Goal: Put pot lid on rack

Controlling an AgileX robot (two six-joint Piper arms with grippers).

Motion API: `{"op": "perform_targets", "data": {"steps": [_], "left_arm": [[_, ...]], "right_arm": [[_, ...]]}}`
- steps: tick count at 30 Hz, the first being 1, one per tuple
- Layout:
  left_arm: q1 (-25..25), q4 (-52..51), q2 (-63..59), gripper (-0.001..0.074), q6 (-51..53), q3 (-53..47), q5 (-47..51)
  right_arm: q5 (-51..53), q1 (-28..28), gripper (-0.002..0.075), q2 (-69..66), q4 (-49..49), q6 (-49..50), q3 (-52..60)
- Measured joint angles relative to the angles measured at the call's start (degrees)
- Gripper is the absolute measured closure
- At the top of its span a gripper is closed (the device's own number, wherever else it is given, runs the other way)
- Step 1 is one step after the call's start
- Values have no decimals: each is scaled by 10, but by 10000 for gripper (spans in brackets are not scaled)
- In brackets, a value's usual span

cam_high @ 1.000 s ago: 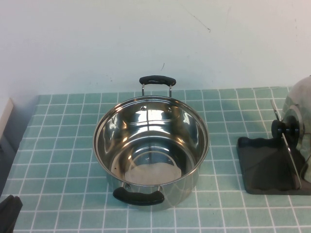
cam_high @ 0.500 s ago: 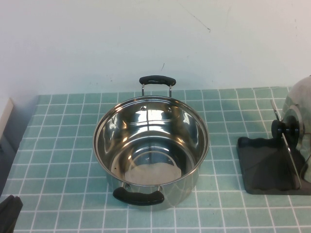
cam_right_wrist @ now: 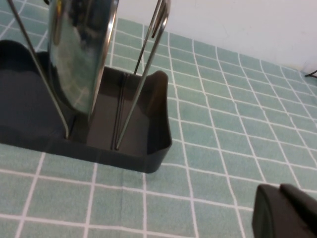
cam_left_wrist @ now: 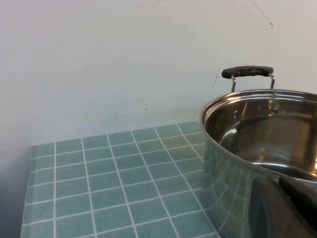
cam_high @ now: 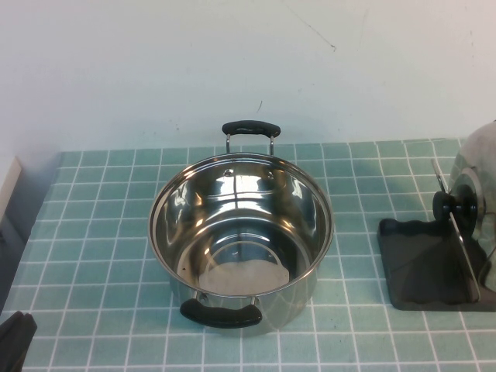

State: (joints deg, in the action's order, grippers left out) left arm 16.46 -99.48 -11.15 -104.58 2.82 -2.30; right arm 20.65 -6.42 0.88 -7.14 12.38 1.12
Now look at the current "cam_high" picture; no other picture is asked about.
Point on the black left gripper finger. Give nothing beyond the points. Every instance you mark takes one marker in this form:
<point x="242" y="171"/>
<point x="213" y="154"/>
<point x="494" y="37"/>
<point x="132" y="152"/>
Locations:
<point x="27" y="337"/>
<point x="11" y="345"/>

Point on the steel pot lid black knob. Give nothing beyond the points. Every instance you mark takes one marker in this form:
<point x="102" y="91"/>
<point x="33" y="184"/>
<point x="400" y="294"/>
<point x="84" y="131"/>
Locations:
<point x="480" y="155"/>

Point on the dark grey lid rack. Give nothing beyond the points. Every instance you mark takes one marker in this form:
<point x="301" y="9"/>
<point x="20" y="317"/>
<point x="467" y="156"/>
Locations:
<point x="407" y="271"/>

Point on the green tile pattern tablecloth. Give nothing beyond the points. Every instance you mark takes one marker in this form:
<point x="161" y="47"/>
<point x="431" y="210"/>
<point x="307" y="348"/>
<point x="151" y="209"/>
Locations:
<point x="97" y="232"/>

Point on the beige board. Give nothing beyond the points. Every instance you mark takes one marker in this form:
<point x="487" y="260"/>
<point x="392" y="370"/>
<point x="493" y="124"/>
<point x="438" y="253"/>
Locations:
<point x="11" y="186"/>

